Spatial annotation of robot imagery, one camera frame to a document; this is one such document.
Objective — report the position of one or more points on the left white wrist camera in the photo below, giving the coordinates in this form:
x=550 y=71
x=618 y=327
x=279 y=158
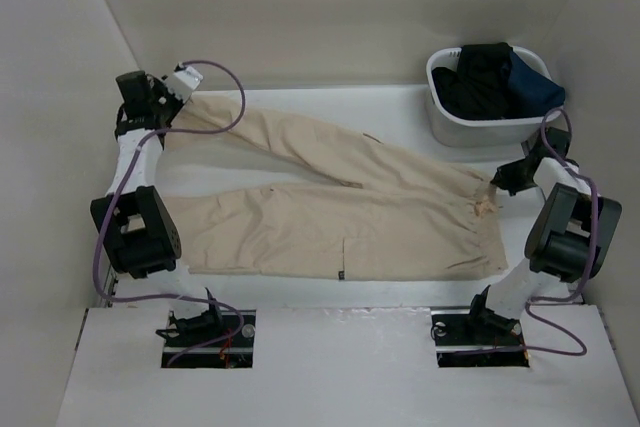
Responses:
x=183 y=81

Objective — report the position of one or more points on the navy blue garment in basket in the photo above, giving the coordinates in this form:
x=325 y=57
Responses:
x=529 y=93

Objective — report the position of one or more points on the black garment in basket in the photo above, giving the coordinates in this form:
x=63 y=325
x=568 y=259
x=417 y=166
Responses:
x=476 y=89

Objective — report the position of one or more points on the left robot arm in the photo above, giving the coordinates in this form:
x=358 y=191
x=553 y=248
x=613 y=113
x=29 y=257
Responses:
x=186 y=298

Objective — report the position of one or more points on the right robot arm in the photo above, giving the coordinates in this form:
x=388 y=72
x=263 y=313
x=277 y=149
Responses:
x=567 y=244

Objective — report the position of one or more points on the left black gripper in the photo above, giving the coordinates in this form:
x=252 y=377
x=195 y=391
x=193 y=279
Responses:
x=162 y=88

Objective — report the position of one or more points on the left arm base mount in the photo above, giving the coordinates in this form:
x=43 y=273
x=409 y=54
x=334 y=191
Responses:
x=209 y=341

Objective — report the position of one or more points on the beige trousers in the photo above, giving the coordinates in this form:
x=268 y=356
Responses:
x=379 y=213

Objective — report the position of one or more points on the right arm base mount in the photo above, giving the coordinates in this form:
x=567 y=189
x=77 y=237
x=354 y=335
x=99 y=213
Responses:
x=459 y=343

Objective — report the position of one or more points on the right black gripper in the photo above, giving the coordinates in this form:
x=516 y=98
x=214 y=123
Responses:
x=504 y=179

